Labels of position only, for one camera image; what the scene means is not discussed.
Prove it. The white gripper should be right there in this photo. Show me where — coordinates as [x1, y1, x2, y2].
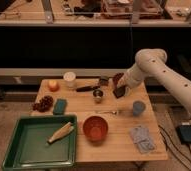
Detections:
[117, 65, 145, 89]

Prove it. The black eraser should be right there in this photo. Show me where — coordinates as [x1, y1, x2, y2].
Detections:
[113, 86, 126, 98]

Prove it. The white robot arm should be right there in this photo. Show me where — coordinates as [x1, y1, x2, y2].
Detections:
[117, 49, 191, 114]

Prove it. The dark red bowl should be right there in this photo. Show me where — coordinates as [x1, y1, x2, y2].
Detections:
[112, 73, 124, 88]

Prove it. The orange-red bowl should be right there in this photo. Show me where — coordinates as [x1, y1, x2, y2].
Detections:
[83, 116, 108, 142]

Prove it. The blue cup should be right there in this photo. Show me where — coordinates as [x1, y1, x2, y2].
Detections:
[133, 101, 146, 116]

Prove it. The small metal cup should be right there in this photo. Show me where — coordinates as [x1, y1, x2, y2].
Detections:
[93, 89, 103, 103]

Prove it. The metal spoon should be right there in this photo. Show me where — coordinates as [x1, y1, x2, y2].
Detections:
[95, 110, 121, 115]

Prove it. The grey folded cloth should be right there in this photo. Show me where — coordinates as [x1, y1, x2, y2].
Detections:
[130, 125, 155, 154]

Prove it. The white lidded cup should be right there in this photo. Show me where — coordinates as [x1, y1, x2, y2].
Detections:
[63, 72, 76, 89]

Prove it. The teal sponge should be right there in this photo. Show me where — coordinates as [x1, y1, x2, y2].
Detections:
[53, 99, 67, 115]

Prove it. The black foot pedal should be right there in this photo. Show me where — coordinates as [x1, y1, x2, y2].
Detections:
[176, 125, 191, 144]

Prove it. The orange fruit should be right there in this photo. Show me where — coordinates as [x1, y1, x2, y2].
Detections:
[48, 80, 59, 92]

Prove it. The corn cob toy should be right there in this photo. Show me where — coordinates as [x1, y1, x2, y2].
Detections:
[47, 122, 74, 144]

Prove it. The bunch of red grapes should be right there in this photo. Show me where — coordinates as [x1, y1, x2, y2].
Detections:
[32, 96, 53, 112]

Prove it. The green plastic tray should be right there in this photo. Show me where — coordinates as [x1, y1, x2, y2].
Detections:
[2, 115, 77, 171]

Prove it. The black handled knife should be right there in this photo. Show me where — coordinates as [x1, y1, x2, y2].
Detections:
[76, 86, 100, 92]

